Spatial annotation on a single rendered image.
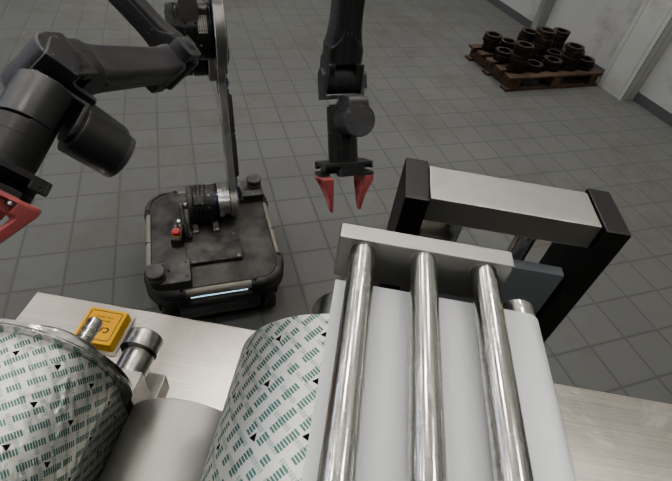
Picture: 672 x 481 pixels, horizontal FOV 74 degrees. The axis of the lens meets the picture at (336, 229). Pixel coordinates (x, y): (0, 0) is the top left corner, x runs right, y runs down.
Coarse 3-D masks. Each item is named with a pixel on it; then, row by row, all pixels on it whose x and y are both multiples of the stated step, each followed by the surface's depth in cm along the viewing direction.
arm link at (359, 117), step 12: (324, 72) 80; (324, 84) 80; (324, 96) 81; (336, 96) 79; (348, 96) 75; (360, 96) 75; (348, 108) 75; (360, 108) 75; (336, 120) 79; (348, 120) 75; (360, 120) 76; (372, 120) 77; (348, 132) 76; (360, 132) 76
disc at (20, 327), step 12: (0, 324) 33; (12, 324) 33; (24, 324) 33; (36, 336) 34; (48, 336) 34; (60, 336) 34; (72, 348) 35; (84, 348) 35; (96, 360) 35; (108, 360) 36; (108, 372) 37; (120, 372) 37; (120, 384) 38; (132, 396) 40
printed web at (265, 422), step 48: (0, 336) 34; (288, 336) 27; (0, 384) 31; (48, 384) 33; (96, 384) 36; (240, 384) 27; (288, 384) 24; (0, 432) 30; (48, 432) 32; (96, 432) 36; (240, 432) 23; (288, 432) 22; (0, 480) 28; (48, 480) 31; (96, 480) 38; (240, 480) 21; (288, 480) 20
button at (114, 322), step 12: (96, 312) 80; (108, 312) 80; (120, 312) 80; (108, 324) 78; (120, 324) 79; (96, 336) 76; (108, 336) 77; (120, 336) 79; (96, 348) 77; (108, 348) 76
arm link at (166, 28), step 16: (112, 0) 84; (128, 0) 84; (144, 0) 87; (128, 16) 86; (144, 16) 86; (160, 16) 89; (144, 32) 87; (160, 32) 87; (176, 32) 89; (192, 64) 85; (176, 80) 86
